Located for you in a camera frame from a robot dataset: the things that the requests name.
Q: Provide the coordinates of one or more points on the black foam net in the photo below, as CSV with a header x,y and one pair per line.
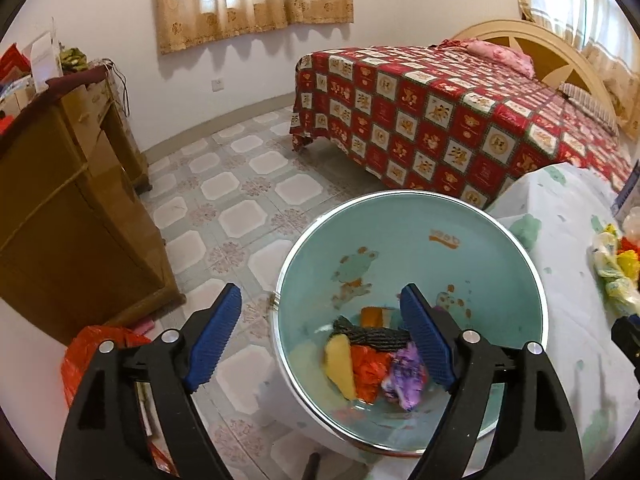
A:
x,y
370,336

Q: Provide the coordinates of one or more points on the white tablecloth green clouds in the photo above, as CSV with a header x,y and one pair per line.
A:
x,y
565,270

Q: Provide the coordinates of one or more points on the striped pillow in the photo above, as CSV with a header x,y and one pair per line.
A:
x,y
590,105

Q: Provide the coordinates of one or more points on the orange snack packet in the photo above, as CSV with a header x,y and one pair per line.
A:
x,y
372,317

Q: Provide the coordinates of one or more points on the green yellow cloth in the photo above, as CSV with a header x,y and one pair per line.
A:
x,y
72,57

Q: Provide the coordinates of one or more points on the purple wrapper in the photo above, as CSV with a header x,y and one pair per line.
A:
x,y
405,375

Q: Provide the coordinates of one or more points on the small cardboard box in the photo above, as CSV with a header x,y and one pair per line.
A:
x,y
15,94

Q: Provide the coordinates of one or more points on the pink floral pillow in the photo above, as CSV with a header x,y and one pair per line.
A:
x,y
500,55

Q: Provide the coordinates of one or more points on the cream wooden headboard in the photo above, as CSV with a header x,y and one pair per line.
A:
x,y
545,50

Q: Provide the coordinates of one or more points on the red cloth items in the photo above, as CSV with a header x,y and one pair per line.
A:
x,y
15,60

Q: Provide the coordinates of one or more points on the wide beige patterned curtain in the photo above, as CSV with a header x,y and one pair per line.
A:
x,y
250,5

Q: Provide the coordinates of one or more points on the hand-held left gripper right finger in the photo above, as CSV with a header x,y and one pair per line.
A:
x,y
427,345

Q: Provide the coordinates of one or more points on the clear red-printed plastic bag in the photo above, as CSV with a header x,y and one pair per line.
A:
x,y
631,246

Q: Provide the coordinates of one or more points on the red floor plastic bag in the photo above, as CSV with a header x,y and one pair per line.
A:
x,y
82,355

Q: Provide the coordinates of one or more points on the white yellow plastic bag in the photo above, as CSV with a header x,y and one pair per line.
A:
x,y
605,255

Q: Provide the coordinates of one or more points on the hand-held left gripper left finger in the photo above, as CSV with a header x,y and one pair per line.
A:
x,y
212,345

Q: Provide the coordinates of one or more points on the blue milk carton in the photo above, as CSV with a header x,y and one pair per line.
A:
x,y
630,195

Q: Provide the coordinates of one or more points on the white wall socket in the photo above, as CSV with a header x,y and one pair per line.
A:
x,y
217,84

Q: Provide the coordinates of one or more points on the bed with red checkered cover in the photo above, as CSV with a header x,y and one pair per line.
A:
x,y
425,110

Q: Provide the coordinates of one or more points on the teal enamel basin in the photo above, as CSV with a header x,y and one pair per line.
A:
x,y
400,240

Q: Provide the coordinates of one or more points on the yellow wedge toy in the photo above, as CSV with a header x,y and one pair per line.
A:
x,y
340,365

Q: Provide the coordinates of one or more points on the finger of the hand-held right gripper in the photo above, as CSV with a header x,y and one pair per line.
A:
x,y
627,340

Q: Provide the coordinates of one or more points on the brown wooden cabinet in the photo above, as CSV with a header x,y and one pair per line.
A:
x,y
65,210

